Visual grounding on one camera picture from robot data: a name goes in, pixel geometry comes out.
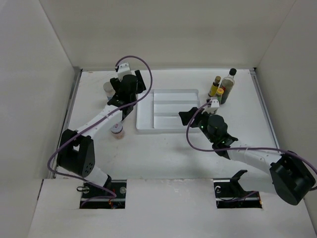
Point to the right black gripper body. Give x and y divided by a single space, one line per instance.
202 122

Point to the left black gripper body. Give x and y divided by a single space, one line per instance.
134 99

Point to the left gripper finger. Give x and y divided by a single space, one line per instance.
140 82
115 84

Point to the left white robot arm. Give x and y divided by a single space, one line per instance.
78 146

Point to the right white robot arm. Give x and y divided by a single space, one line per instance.
289 175

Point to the white peppercorn jar far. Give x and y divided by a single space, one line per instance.
110 92

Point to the white divided organizer tray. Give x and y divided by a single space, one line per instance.
159 111

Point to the small brown cap bottle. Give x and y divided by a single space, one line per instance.
214 86

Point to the yellow cap chili bottle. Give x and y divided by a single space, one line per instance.
219 94

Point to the orange label sauce jar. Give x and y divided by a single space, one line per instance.
117 130

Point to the tall dark soy bottle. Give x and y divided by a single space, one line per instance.
227 84

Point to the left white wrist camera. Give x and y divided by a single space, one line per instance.
122 70

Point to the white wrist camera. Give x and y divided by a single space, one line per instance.
122 70
211 106

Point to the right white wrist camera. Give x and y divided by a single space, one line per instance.
211 106

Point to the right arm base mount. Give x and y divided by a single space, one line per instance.
229 194

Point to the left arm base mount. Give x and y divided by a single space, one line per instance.
95 198

